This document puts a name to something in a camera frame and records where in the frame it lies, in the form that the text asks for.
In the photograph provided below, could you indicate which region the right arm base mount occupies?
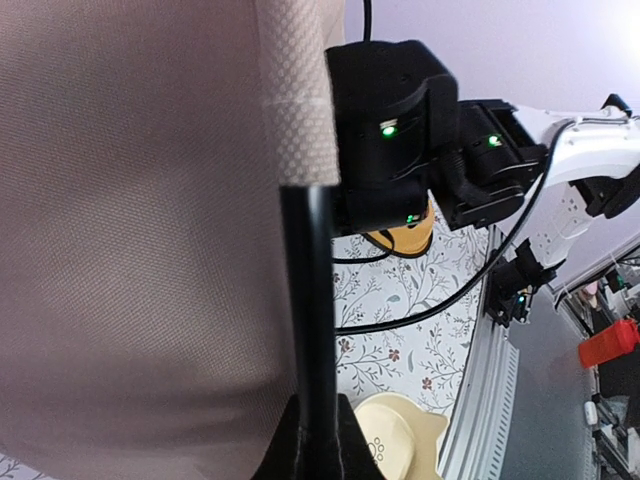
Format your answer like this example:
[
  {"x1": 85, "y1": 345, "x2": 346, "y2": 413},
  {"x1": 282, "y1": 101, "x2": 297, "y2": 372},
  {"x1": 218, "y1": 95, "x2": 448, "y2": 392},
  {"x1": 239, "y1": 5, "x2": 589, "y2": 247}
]
[{"x1": 484, "y1": 239, "x2": 561, "y2": 328}]

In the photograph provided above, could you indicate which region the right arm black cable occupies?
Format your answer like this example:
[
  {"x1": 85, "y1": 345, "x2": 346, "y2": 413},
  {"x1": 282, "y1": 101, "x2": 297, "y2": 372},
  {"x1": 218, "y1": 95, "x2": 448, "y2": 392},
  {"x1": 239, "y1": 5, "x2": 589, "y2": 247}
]
[{"x1": 332, "y1": 119, "x2": 574, "y2": 336}]

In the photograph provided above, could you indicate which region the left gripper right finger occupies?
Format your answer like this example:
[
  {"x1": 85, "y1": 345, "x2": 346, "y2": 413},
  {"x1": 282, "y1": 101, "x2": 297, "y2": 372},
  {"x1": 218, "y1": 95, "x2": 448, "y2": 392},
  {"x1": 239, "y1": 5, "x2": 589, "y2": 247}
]
[{"x1": 337, "y1": 394, "x2": 384, "y2": 480}]

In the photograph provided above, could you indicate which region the beige pet tent fabric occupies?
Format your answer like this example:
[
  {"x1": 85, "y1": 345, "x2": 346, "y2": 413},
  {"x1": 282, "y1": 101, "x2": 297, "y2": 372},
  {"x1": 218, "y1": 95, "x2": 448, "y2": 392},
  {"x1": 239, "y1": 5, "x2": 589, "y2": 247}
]
[{"x1": 1, "y1": 1, "x2": 345, "y2": 479}]

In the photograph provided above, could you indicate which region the yellow double bowl holder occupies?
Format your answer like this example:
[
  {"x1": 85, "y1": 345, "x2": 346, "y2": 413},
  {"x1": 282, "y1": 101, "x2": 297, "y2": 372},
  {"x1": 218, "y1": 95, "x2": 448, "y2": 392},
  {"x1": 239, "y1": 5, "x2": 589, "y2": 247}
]
[{"x1": 363, "y1": 200, "x2": 435, "y2": 259}]

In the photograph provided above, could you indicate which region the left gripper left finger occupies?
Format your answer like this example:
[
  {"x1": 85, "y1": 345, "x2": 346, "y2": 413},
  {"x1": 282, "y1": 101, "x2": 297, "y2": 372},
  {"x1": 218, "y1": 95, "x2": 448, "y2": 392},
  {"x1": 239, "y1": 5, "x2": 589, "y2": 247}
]
[{"x1": 254, "y1": 395, "x2": 303, "y2": 480}]

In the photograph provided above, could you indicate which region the cream paw print bowl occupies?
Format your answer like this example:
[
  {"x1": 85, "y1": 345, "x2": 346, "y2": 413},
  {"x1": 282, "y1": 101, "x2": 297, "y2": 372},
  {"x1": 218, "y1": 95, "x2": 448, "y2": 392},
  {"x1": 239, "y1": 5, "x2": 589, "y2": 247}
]
[{"x1": 355, "y1": 392, "x2": 449, "y2": 480}]

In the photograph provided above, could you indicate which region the red container in background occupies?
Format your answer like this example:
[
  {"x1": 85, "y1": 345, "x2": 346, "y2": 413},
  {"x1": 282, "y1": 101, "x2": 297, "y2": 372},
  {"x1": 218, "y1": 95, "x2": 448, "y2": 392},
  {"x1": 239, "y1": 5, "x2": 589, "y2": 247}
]
[{"x1": 578, "y1": 318, "x2": 639, "y2": 368}]

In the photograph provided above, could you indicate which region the front aluminium rail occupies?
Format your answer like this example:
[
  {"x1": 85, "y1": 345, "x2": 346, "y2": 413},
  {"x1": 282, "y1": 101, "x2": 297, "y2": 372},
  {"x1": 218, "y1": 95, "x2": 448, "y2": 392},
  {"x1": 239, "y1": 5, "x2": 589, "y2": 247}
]
[{"x1": 437, "y1": 224, "x2": 524, "y2": 480}]

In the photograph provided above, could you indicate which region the floral table mat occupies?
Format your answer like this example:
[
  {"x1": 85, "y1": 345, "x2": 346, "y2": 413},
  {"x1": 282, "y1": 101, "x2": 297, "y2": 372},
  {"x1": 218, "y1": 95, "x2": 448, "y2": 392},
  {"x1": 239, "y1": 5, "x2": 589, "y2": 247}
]
[{"x1": 329, "y1": 199, "x2": 496, "y2": 416}]

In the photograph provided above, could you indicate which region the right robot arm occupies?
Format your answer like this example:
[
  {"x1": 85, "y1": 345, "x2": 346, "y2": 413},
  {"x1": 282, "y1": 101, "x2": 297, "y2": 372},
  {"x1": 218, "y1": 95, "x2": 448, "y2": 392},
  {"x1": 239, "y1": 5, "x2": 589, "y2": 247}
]
[{"x1": 326, "y1": 40, "x2": 639, "y2": 270}]

